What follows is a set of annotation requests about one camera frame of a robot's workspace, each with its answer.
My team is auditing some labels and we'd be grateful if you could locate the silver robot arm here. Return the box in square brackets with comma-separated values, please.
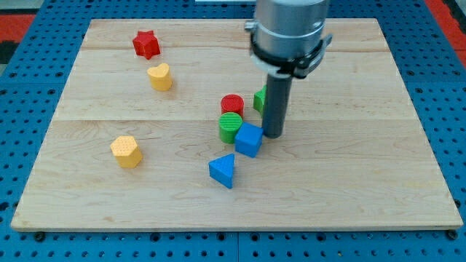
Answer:
[245, 0, 332, 79]

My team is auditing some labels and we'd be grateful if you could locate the blue cube block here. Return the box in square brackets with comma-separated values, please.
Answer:
[234, 122, 263, 158]

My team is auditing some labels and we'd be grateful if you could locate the blue triangle block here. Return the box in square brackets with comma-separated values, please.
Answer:
[208, 154, 235, 189]

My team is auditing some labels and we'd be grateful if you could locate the green cylinder block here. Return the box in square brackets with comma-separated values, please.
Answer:
[218, 112, 242, 144]

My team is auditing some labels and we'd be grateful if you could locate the red cylinder block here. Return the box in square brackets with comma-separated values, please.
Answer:
[220, 94, 245, 117]

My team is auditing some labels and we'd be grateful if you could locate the green block behind rod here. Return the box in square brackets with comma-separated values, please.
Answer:
[253, 85, 266, 116]

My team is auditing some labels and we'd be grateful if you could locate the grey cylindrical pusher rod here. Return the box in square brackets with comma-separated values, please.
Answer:
[261, 75, 292, 138]

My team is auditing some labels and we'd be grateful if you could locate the yellow heart block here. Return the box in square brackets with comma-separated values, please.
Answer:
[146, 63, 173, 91]

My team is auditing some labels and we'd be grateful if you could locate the wooden board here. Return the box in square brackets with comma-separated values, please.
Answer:
[11, 18, 463, 232]

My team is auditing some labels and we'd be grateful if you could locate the yellow hexagon block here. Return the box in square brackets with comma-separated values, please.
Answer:
[110, 135, 143, 168]

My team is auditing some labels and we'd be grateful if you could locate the red star block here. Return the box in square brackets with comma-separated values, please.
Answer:
[133, 31, 161, 60]

